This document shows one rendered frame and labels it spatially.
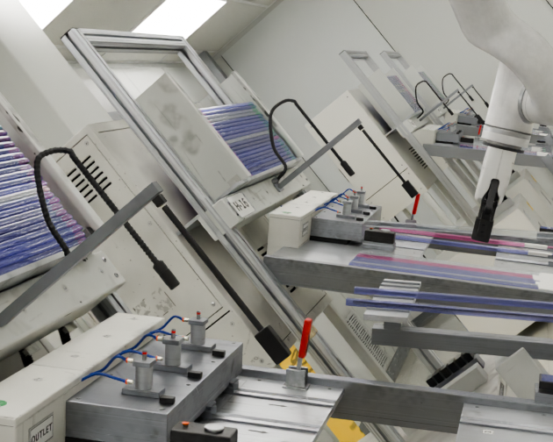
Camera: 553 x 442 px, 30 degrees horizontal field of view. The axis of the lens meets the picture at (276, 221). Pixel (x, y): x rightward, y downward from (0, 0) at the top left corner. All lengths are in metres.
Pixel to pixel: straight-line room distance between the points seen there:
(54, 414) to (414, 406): 0.56
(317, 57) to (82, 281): 7.59
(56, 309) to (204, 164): 1.08
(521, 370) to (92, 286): 0.73
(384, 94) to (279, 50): 3.28
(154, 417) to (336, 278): 1.13
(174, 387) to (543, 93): 0.81
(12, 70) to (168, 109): 2.24
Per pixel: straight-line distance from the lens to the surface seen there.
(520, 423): 1.54
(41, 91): 4.67
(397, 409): 1.61
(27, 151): 1.74
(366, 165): 5.93
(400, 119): 5.87
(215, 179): 2.52
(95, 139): 2.50
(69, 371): 1.39
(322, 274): 2.38
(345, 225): 2.68
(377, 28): 9.03
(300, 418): 1.47
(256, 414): 1.48
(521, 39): 1.80
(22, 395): 1.31
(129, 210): 1.28
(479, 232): 1.91
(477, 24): 1.79
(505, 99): 1.88
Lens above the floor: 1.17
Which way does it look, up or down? 2 degrees up
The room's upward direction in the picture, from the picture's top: 38 degrees counter-clockwise
